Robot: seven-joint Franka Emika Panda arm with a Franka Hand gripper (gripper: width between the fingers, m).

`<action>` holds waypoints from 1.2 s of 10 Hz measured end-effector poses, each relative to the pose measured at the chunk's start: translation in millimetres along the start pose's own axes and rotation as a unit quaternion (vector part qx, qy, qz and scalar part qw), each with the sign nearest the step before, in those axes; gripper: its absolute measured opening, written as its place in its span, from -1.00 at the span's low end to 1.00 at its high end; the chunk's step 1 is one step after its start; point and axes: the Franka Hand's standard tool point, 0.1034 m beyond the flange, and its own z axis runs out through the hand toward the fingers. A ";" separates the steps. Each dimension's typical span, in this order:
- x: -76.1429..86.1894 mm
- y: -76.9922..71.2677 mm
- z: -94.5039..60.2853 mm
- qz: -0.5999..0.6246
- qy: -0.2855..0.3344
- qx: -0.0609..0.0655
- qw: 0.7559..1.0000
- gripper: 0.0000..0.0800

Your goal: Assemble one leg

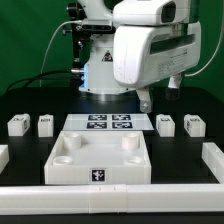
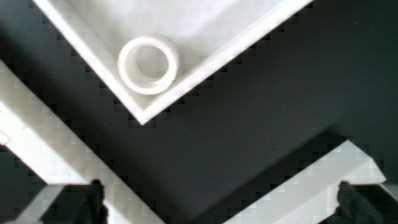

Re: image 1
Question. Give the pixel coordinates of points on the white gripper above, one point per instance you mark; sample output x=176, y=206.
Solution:
x=145, y=55

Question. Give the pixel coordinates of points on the white square table top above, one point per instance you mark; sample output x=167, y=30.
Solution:
x=98, y=157

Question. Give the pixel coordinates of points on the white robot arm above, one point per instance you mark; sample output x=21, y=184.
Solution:
x=93, y=53

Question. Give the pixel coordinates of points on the white right fence piece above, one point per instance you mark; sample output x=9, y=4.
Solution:
x=214, y=159

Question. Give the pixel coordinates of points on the white fence piece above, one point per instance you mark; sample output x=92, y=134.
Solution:
x=214, y=159
x=4, y=157

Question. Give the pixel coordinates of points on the white left fence piece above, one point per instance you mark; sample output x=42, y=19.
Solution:
x=4, y=157

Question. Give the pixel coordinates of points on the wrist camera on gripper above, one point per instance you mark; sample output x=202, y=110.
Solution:
x=147, y=12

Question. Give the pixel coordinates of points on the white marker base plate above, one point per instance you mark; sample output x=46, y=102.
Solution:
x=117, y=122

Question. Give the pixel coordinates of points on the grey camera on mount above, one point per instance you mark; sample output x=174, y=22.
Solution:
x=96, y=26

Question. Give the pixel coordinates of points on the white front fence rail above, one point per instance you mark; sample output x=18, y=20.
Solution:
x=111, y=199

